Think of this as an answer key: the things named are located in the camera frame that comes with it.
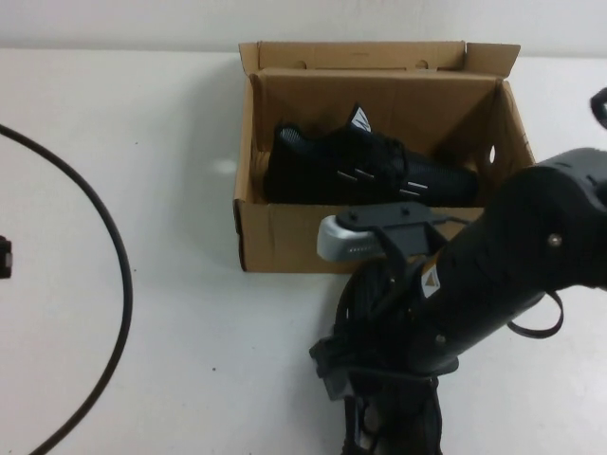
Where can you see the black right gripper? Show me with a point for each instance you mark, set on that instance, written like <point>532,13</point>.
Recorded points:
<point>379,367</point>

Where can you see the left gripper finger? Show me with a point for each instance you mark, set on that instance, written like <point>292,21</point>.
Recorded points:
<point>5,256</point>

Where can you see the black knit sneaker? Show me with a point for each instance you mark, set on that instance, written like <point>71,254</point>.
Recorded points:
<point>367,294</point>
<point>332,170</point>

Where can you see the brown cardboard shoe box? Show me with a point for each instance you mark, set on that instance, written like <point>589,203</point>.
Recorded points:
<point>284,237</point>

